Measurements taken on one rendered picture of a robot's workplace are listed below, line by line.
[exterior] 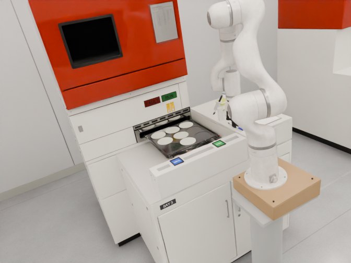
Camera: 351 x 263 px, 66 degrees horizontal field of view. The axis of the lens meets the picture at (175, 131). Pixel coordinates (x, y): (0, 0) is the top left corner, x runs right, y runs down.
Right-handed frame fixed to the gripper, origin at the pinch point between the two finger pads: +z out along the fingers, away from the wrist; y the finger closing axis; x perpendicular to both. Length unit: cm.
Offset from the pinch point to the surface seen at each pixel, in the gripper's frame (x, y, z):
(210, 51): -197, -115, -2
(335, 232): 31, -59, 99
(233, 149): 14.0, 12.6, 6.4
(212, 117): -21.4, 1.5, 2.2
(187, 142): -15.0, 25.3, 8.8
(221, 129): -9.9, 3.4, 5.9
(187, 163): 14.0, 41.1, 3.0
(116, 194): -49, 72, 48
